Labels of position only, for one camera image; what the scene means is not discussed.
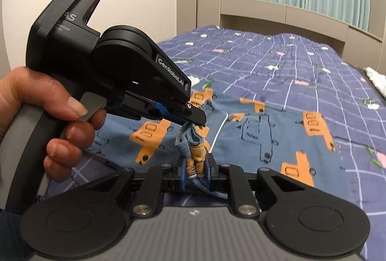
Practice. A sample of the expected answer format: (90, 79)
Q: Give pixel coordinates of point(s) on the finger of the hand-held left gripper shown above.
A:
(196, 117)
(162, 111)

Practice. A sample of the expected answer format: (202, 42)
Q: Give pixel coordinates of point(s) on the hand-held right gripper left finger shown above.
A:
(183, 181)

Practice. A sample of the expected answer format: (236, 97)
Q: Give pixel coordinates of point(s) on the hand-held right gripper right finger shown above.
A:
(208, 173)

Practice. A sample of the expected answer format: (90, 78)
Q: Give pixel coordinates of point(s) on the blue pants with orange print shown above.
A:
(241, 143)

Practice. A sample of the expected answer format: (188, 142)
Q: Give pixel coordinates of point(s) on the person's left hand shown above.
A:
(30, 86)

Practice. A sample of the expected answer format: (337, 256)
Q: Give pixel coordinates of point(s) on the blue checked floral quilt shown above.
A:
(271, 74)

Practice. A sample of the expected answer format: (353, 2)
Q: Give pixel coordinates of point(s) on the beige headboard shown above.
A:
(301, 15)

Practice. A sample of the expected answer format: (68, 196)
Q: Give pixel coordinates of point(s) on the person's dark blue clothing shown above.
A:
(9, 237)

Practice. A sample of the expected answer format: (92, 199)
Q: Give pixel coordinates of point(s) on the light blue blanket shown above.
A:
(377, 77)

